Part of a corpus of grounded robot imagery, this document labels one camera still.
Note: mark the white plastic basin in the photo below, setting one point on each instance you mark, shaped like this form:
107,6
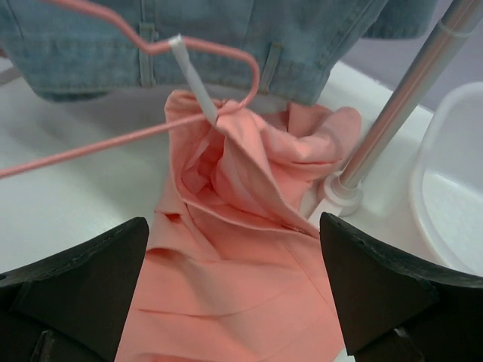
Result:
445,187

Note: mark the white clothes rack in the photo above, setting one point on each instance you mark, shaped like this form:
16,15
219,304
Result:
342,191

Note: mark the coral pink skirt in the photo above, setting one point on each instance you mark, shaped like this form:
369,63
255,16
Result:
233,271

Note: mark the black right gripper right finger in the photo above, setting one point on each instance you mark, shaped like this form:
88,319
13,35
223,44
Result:
395,306

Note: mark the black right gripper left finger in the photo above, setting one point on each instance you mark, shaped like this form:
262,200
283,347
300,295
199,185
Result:
72,306

